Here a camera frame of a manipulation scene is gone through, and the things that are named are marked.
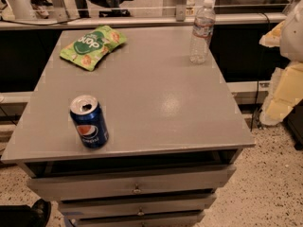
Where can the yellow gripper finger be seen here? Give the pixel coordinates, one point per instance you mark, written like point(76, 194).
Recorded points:
point(284, 93)
point(272, 38)

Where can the blue pepsi can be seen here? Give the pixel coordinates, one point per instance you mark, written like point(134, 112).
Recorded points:
point(89, 121)

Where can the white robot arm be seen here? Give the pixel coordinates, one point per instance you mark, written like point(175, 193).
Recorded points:
point(291, 39)

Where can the green rice chip bag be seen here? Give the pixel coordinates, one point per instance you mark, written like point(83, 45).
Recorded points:
point(90, 48)

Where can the clear plastic water bottle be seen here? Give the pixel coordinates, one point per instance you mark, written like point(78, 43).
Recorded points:
point(202, 32)

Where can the grey drawer cabinet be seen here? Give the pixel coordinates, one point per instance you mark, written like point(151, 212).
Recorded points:
point(161, 111)

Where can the bottom grey drawer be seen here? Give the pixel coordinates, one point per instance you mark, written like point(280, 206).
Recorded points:
point(151, 220)

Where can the grey drawer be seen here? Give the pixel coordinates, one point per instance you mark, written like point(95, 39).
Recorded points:
point(137, 206)
point(131, 183)
point(151, 220)

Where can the top grey drawer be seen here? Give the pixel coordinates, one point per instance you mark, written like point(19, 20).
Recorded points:
point(131, 183)

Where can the middle grey drawer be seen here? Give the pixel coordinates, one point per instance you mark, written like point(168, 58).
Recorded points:
point(137, 206)

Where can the black shoe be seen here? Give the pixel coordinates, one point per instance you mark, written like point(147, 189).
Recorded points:
point(41, 211)

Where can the grey side shelf bracket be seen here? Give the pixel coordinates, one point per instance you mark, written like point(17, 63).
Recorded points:
point(249, 92)

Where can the grey metal rail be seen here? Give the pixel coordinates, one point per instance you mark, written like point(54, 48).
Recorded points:
point(221, 19)

